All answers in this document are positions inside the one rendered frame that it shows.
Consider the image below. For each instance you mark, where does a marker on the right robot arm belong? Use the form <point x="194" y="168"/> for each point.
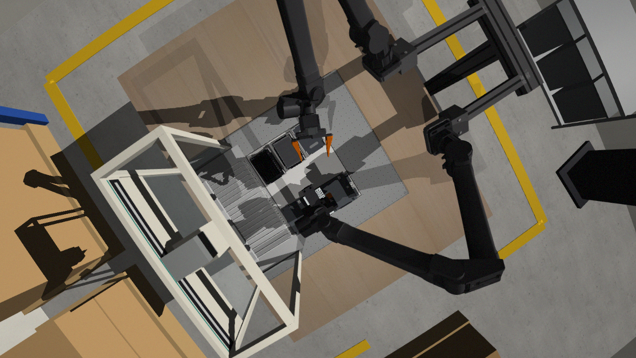
<point x="364" y="30"/>

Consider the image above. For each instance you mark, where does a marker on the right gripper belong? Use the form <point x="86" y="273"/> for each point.
<point x="321" y="133"/>

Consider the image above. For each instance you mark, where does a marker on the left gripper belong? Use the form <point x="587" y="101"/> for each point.
<point x="332" y="205"/>

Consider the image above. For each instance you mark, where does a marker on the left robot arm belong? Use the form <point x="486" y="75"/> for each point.
<point x="457" y="276"/>

